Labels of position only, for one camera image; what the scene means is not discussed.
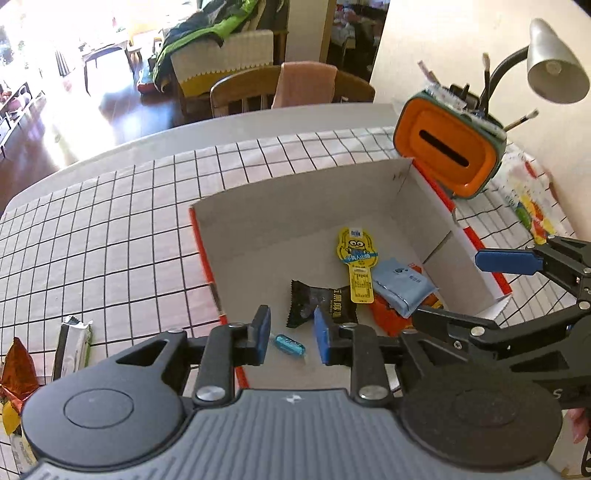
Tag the yellow cartoon snack packet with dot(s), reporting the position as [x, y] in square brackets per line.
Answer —
[358, 258]

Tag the black snack packet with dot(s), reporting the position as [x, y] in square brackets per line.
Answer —
[304, 300]

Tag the short paintbrush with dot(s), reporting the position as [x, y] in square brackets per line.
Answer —
[521, 119]

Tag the silver snack packet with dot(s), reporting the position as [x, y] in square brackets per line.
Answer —
[71, 350]

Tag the wooden chair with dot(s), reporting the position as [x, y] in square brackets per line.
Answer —
[240, 92]

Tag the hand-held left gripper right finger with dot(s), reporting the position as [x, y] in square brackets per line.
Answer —
[323, 341]

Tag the brown orange foil snack packet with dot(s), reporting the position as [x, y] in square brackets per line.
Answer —
[18, 374]

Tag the orange tissue box holder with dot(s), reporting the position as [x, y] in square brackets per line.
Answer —
[406, 138]

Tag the black plug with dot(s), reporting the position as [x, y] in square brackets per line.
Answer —
[464, 97]

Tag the coffee table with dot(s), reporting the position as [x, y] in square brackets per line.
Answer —
[106, 48]

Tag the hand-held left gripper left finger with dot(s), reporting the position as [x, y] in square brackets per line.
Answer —
[262, 337]

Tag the small blue candy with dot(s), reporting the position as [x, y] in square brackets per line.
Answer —
[288, 344]

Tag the beige sofa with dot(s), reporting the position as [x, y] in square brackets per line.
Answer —
[221, 55]

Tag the person's right hand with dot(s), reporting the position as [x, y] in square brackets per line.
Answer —
[579, 424]

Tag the small wooden stool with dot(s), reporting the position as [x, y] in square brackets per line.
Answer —
[135, 55]

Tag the green black jacket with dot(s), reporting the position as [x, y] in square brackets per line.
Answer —
[203, 23]

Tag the television cabinet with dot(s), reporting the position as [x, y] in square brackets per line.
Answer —
[14, 115]

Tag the pink cloth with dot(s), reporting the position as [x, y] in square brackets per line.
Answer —
[304, 83]

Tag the colourful printed plastic bag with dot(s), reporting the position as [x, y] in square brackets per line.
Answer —
[531, 198]

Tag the red cardboard shoe box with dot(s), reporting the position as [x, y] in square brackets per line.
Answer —
[277, 240]

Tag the light blue snack packet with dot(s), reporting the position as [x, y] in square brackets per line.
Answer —
[401, 286]

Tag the red chips packet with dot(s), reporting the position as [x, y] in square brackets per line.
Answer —
[385, 318]

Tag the long dark paintbrush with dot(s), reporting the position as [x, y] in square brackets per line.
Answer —
[486, 76]

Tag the grey desk lamp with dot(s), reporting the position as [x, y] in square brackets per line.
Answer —
[551, 60]

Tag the checkered tablecloth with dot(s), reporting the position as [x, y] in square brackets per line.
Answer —
[115, 230]

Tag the white snack packet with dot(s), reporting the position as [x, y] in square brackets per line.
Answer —
[23, 454]

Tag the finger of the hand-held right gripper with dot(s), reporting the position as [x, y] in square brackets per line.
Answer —
[443, 323]
[508, 262]

